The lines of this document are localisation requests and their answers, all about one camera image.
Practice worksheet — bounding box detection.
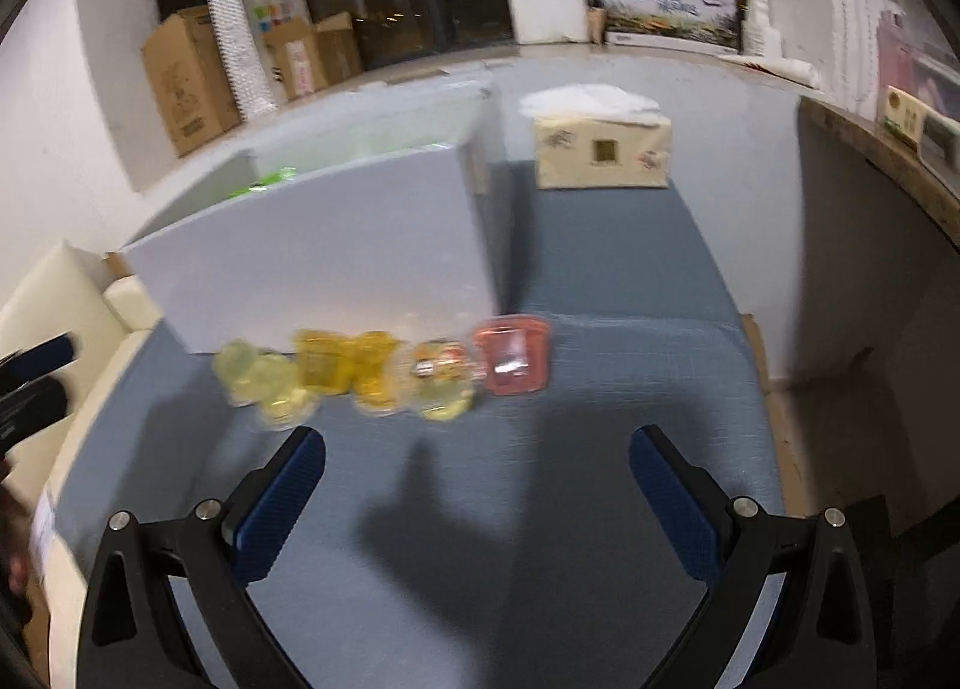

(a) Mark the large brown cardboard box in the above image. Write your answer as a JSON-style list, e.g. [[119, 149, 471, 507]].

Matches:
[[141, 5, 242, 158]]

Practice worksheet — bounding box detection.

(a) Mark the cream leather sofa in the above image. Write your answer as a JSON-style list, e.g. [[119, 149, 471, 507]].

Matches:
[[0, 241, 164, 439]]

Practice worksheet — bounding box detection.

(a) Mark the yellow green small box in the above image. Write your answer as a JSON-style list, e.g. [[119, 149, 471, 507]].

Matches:
[[877, 85, 940, 151]]

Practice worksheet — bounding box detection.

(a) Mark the rolled white paper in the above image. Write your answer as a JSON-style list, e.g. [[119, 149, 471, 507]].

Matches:
[[724, 52, 824, 91]]

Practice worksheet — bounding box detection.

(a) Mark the amber jelly cup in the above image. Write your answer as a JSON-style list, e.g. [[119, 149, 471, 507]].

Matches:
[[349, 330, 410, 416], [294, 329, 353, 396]]

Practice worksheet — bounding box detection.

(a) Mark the white dotted shopping bag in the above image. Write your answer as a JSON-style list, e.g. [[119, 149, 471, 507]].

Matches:
[[206, 0, 316, 124]]

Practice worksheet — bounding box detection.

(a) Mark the white cardboard box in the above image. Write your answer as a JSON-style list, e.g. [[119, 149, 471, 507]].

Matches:
[[120, 78, 505, 356]]

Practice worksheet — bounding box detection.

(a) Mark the red square jelly cup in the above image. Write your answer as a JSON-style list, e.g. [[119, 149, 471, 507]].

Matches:
[[472, 314, 554, 396]]

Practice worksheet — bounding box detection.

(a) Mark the pale yellow jelly cup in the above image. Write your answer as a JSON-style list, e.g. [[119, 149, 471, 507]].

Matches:
[[214, 339, 269, 409], [255, 355, 322, 431]]

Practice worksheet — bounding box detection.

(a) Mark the landscape printed box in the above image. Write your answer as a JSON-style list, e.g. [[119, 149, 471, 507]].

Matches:
[[600, 0, 743, 55]]

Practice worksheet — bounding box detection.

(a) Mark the small brown cardboard box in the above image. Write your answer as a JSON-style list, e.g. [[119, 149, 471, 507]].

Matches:
[[262, 10, 365, 103]]

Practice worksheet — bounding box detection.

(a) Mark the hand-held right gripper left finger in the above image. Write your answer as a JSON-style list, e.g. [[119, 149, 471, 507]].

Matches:
[[75, 426, 326, 689]]

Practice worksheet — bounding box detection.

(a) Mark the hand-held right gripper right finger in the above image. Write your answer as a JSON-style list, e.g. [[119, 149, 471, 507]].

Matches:
[[628, 425, 878, 689]]

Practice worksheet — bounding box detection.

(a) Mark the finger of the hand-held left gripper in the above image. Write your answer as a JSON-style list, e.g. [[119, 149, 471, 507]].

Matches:
[[0, 333, 80, 392], [0, 374, 71, 449]]

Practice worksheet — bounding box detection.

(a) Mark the black framed small device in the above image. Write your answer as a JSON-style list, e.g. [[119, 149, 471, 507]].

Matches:
[[919, 112, 960, 174]]

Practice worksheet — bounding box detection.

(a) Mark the brown stone counter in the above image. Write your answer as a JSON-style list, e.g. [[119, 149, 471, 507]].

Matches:
[[799, 93, 960, 244]]

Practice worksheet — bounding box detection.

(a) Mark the yellow tissue box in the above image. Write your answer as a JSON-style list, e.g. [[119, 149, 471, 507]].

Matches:
[[520, 83, 673, 191]]

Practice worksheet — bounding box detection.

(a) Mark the white plastic bottle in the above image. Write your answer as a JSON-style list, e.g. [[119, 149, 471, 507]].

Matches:
[[742, 0, 785, 58]]

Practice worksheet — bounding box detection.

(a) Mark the white foam box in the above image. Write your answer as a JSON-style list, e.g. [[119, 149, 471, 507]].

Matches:
[[504, 0, 590, 46]]

